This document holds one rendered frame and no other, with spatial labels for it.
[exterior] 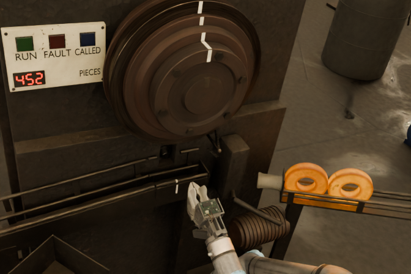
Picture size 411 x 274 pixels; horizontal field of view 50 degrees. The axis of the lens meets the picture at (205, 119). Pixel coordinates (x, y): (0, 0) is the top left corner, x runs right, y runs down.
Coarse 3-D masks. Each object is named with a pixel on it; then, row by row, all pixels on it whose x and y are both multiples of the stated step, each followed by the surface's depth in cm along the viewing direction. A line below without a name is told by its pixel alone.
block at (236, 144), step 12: (228, 144) 155; (240, 144) 156; (228, 156) 155; (240, 156) 155; (216, 168) 165; (228, 168) 157; (240, 168) 159; (216, 180) 167; (228, 180) 160; (240, 180) 163; (228, 192) 164
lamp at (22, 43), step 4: (20, 40) 111; (24, 40) 112; (28, 40) 112; (20, 44) 112; (24, 44) 112; (28, 44) 113; (20, 48) 112; (24, 48) 113; (28, 48) 113; (32, 48) 114
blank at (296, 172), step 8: (296, 168) 155; (304, 168) 154; (312, 168) 154; (320, 168) 155; (288, 176) 157; (296, 176) 156; (304, 176) 156; (312, 176) 155; (320, 176) 155; (288, 184) 159; (296, 184) 158; (312, 184) 161; (320, 184) 157; (312, 192) 159; (320, 192) 159
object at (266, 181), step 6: (258, 174) 161; (264, 174) 161; (270, 174) 161; (258, 180) 159; (264, 180) 159; (270, 180) 159; (276, 180) 159; (282, 180) 159; (258, 186) 160; (264, 186) 160; (270, 186) 159; (276, 186) 159
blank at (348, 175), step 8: (352, 168) 154; (336, 176) 154; (344, 176) 153; (352, 176) 152; (360, 176) 152; (368, 176) 154; (328, 184) 157; (336, 184) 155; (344, 184) 155; (360, 184) 154; (368, 184) 153; (328, 192) 158; (336, 192) 157; (344, 192) 159; (352, 192) 159; (360, 192) 156; (368, 192) 155
